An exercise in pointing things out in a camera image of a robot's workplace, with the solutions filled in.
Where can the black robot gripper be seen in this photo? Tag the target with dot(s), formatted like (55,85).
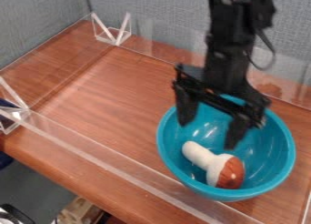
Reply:
(219,85)

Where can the blue plastic bowl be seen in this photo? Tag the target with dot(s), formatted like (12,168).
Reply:
(266,150)

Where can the toy mushroom brown cap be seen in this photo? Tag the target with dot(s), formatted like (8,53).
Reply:
(225,168)

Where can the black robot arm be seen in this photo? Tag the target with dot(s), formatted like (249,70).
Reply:
(238,22)

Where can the clear acrylic back barrier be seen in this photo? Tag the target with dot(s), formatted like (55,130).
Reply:
(286,81)

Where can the clear acrylic barrier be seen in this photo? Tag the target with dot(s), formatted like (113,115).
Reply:
(137,193)
(286,81)

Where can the clear acrylic front barrier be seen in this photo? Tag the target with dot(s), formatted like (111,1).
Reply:
(137,193)

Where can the light wooden block below table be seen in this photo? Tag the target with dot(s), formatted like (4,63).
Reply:
(79,212)

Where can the dark blue object at edge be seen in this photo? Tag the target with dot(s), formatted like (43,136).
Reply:
(6,159)

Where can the black white object bottom left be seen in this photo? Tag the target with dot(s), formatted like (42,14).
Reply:
(14,216)

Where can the clear acrylic corner bracket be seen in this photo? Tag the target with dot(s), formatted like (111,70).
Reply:
(111,35)

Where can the clear acrylic left bracket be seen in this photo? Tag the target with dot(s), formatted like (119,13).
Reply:
(14,109)

